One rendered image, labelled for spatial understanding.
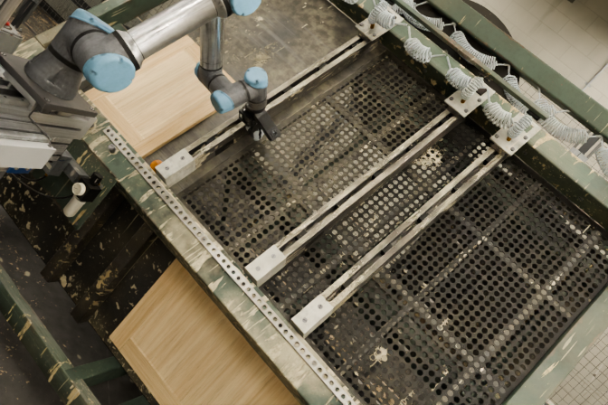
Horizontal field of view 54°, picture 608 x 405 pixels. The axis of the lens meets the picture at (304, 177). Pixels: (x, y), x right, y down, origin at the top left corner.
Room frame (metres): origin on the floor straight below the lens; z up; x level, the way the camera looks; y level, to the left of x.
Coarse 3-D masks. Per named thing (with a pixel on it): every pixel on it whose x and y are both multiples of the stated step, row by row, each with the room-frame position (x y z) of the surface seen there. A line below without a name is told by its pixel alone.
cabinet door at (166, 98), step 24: (168, 48) 2.39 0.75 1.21; (192, 48) 2.42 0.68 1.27; (144, 72) 2.30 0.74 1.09; (168, 72) 2.32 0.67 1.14; (192, 72) 2.34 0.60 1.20; (96, 96) 2.20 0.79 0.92; (120, 96) 2.22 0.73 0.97; (144, 96) 2.24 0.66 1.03; (168, 96) 2.26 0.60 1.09; (192, 96) 2.27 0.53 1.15; (120, 120) 2.15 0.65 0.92; (144, 120) 2.17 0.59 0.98; (168, 120) 2.19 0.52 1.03; (192, 120) 2.20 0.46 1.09; (144, 144) 2.11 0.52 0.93
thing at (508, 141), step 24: (528, 120) 2.19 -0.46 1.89; (504, 144) 2.27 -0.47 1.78; (480, 168) 2.27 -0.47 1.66; (456, 192) 2.15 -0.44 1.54; (432, 216) 2.07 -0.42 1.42; (384, 240) 1.98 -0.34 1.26; (408, 240) 2.00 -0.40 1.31; (360, 264) 1.91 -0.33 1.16; (384, 264) 1.95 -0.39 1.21; (336, 288) 1.85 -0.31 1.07; (312, 312) 1.79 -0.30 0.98
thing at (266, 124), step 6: (258, 114) 2.06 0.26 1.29; (264, 114) 2.07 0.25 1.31; (258, 120) 2.06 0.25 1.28; (264, 120) 2.07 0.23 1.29; (270, 120) 2.08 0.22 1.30; (264, 126) 2.07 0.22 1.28; (270, 126) 2.08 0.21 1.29; (264, 132) 2.08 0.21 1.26; (270, 132) 2.07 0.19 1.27; (276, 132) 2.08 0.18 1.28; (270, 138) 2.07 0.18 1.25
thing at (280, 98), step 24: (360, 24) 2.51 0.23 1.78; (360, 48) 2.50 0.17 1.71; (312, 72) 2.40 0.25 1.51; (336, 72) 2.47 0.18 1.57; (288, 96) 2.28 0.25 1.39; (240, 120) 2.20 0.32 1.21; (192, 144) 2.08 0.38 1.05; (216, 144) 2.10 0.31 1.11; (168, 168) 2.00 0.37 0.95; (192, 168) 2.07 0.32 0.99
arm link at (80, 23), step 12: (84, 12) 1.56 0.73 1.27; (72, 24) 1.55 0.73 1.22; (84, 24) 1.55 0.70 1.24; (96, 24) 1.56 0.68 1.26; (108, 24) 1.65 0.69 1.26; (60, 36) 1.56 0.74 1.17; (72, 36) 1.54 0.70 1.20; (60, 48) 1.55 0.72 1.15; (72, 48) 1.53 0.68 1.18; (72, 60) 1.56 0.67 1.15
